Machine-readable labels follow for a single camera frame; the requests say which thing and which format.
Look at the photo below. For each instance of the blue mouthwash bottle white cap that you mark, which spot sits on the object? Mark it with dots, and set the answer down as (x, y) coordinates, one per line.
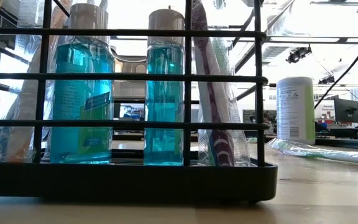
(163, 102)
(79, 93)

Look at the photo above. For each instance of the purple toothbrush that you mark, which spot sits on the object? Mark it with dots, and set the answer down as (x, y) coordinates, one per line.
(220, 138)

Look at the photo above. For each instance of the white wipes canister green label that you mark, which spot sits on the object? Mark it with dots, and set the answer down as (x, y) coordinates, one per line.
(294, 109)

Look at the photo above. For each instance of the black ceiling spotlight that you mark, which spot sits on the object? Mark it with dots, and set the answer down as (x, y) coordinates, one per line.
(297, 55)
(326, 80)

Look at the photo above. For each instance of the black computer monitor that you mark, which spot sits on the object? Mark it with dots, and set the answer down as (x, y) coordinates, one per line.
(345, 110)

